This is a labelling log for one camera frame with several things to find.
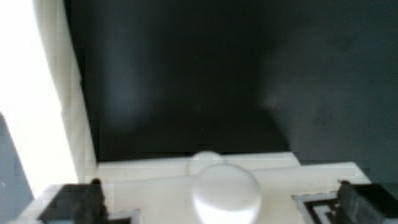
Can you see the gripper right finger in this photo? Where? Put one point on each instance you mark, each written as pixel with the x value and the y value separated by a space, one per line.
pixel 368 205

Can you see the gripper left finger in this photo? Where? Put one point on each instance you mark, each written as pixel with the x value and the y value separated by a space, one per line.
pixel 76 205

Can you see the white drawer box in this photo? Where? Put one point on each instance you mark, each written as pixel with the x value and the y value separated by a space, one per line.
pixel 172 167
pixel 224 196

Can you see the white front drawer box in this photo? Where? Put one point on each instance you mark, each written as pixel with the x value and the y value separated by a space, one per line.
pixel 172 167

